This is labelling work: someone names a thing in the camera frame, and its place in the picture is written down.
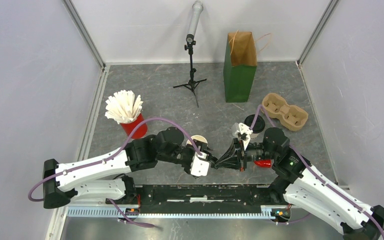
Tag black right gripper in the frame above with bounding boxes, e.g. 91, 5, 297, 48
214, 136, 277, 172

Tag black plastic cup lid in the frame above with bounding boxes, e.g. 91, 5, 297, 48
243, 114, 266, 134

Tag green brown paper bag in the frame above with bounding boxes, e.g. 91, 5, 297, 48
223, 30, 259, 103

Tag white paper coffee cup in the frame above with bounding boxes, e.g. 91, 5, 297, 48
250, 130, 263, 140

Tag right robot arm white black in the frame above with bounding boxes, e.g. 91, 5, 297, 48
213, 127, 384, 240

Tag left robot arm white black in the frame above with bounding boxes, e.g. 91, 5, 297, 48
42, 127, 216, 209

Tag red horseshoe shaped object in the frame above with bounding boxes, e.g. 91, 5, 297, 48
254, 159, 272, 168

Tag brown pulp cup carriers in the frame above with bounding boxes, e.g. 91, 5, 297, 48
261, 92, 309, 132

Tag red cup holder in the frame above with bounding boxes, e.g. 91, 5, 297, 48
120, 113, 148, 140

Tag black tripod with grey tube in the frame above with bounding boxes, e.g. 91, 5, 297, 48
173, 0, 207, 107

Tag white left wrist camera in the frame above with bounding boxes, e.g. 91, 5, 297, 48
190, 152, 211, 177

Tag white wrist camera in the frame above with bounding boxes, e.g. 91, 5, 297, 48
231, 122, 253, 150
190, 152, 211, 177

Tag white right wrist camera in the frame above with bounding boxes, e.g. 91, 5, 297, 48
231, 122, 253, 150

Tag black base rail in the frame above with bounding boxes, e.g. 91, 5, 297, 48
115, 184, 287, 214

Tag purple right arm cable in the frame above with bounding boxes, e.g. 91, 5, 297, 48
249, 105, 384, 240

